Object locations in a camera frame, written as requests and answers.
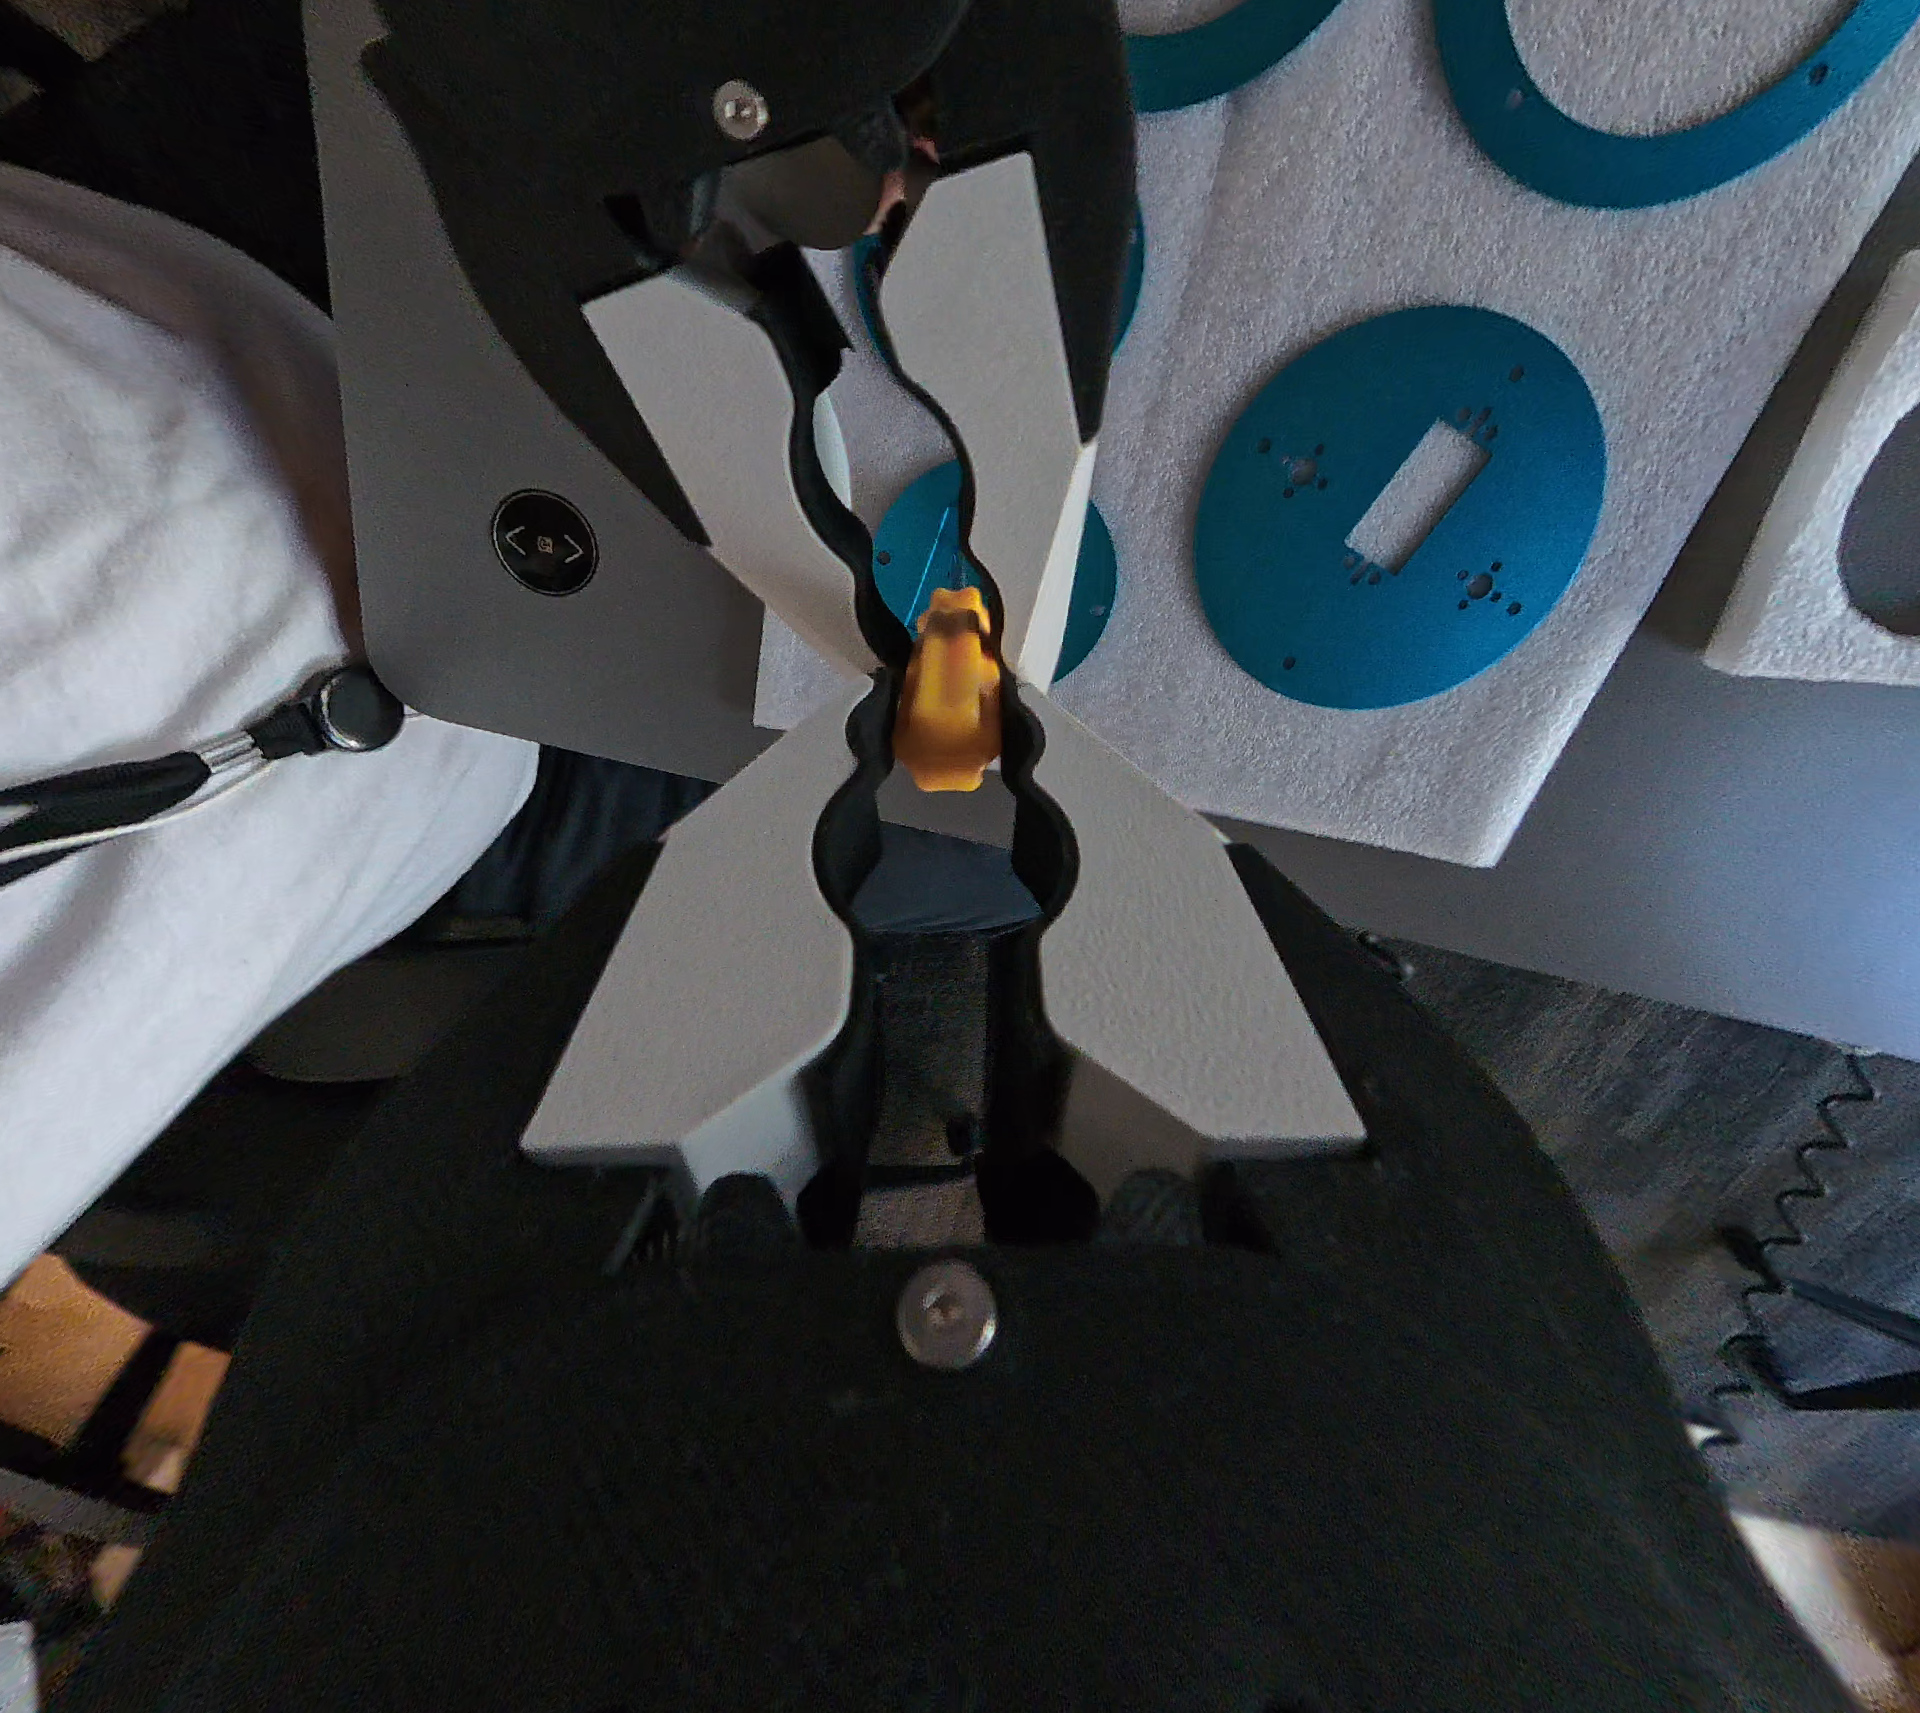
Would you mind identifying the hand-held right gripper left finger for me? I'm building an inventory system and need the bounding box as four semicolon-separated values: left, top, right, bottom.
517;674;901;1201

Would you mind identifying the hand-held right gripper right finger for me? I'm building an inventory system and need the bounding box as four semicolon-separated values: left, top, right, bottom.
1001;678;1367;1167

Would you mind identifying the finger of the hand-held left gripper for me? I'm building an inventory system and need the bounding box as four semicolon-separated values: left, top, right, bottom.
882;149;1100;687
581;263;901;674

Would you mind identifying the blue round plate with bracket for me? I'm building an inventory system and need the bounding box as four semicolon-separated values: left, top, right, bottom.
870;461;1119;687

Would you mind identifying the orange-handled screwdriver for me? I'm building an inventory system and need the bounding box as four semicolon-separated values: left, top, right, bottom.
891;588;1003;792

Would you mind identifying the black round desk control button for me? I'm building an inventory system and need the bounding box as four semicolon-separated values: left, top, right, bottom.
490;488;599;597

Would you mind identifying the grey desk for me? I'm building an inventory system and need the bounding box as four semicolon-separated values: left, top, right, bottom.
300;0;1920;1063

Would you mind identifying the small blue round disc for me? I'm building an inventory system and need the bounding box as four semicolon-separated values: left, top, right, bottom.
852;198;1146;357

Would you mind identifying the white foam sheet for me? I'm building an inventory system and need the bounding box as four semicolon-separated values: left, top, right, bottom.
749;0;1920;869

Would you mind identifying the large blue disc rectangular cutout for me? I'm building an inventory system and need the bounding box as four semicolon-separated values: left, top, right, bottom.
1193;306;1608;710

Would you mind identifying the white foam block round hole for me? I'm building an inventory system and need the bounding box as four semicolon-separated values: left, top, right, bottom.
1701;250;1920;691

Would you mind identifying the black lanyard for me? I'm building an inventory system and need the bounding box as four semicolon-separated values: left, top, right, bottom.
0;663;407;890

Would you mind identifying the black coiled cable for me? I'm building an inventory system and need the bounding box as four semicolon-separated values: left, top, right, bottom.
1723;1053;1878;1401

